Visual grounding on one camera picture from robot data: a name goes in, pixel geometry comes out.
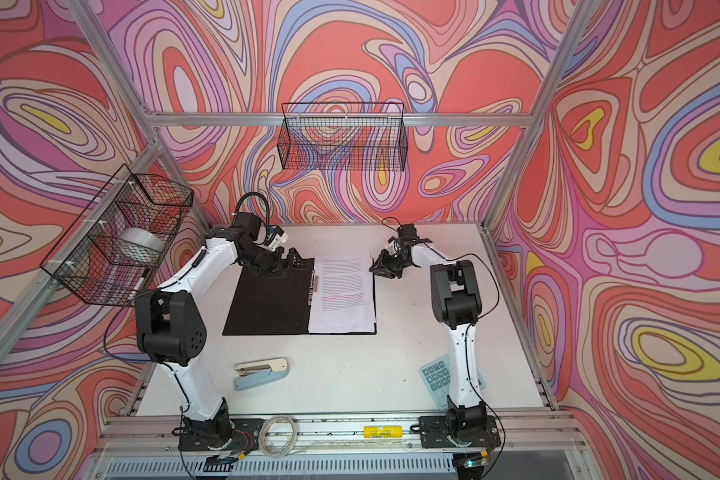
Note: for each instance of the yellow label tag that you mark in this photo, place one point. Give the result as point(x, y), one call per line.
point(383, 432)

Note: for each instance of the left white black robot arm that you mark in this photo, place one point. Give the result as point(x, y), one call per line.
point(171, 332)

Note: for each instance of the black file folder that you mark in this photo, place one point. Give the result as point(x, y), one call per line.
point(264, 306)

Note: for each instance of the black wire basket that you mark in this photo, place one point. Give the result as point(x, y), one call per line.
point(94, 264)
point(343, 136)

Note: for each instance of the back black wire basket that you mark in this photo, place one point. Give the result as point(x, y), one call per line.
point(343, 136)

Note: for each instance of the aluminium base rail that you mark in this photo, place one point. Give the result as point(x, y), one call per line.
point(323, 433)

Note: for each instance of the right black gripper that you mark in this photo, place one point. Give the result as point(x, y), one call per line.
point(384, 266)

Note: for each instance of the metal folder clip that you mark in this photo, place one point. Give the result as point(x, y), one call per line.
point(313, 284)

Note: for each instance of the teal calculator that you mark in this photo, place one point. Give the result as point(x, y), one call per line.
point(436, 378)

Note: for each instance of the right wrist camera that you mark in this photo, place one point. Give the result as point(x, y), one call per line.
point(406, 234)

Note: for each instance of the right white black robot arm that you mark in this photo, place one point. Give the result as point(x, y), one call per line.
point(456, 305)

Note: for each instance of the blue white stapler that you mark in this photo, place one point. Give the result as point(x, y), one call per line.
point(261, 372)

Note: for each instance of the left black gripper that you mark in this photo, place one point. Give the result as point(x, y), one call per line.
point(292, 252)

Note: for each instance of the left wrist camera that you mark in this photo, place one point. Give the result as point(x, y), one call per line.
point(261, 230)

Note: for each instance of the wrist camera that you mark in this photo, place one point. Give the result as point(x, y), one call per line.
point(406, 234)
point(261, 230)

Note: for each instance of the left black wire basket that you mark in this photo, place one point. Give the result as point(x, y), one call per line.
point(94, 264)

